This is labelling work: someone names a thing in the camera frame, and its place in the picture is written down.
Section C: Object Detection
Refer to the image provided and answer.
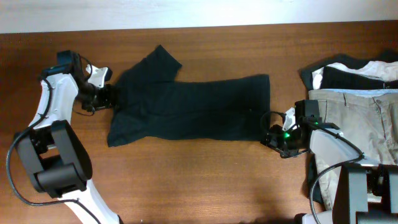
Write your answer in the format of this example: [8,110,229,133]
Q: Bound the light blue garment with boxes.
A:
[328,89,398,98]

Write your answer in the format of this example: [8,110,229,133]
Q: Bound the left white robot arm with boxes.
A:
[6,50,122,223]

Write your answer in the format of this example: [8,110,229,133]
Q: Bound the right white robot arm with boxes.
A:
[260,100,397,224]

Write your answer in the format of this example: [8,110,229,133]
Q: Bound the white garment in pile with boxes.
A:
[327,61,397,82]

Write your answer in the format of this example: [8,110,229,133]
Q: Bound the black garment in pile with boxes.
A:
[300,50,397,91]

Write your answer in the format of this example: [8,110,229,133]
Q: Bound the dark green t-shirt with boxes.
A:
[107,45,271,147]

